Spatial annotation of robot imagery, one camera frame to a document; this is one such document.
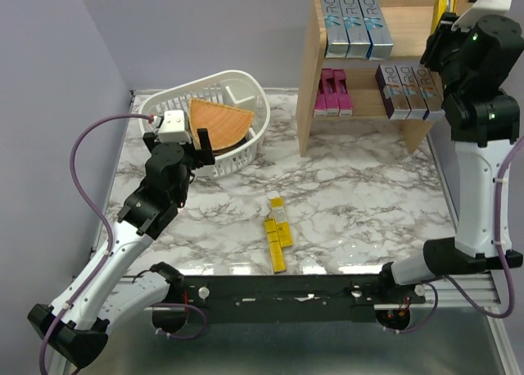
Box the yellow toothpaste box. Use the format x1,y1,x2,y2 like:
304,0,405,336
430,0,455,34
264,219,287,273
269,197,293,248

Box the metallic blue toothpaste box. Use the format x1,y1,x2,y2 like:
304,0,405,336
359,0,394,61
339,0,371,59

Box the silver toothpaste box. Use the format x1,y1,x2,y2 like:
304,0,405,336
395,64,427,120

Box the blue green toothpaste box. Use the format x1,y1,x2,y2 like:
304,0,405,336
320,0,350,58

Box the pink toothpaste box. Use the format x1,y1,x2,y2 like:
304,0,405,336
332,69,353,117
321,69,340,116
314,83,327,117

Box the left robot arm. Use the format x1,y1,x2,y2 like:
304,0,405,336
28,129,215,369

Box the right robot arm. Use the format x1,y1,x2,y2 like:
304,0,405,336
376,12,523,303

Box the wooden two-tier shelf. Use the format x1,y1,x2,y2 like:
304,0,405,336
296,0,472,157

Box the white plastic basket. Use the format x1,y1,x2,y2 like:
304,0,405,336
138,70,270,178

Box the black base bar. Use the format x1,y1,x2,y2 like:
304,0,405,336
170,274,425,324

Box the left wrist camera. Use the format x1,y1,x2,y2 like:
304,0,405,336
151,110,192,145

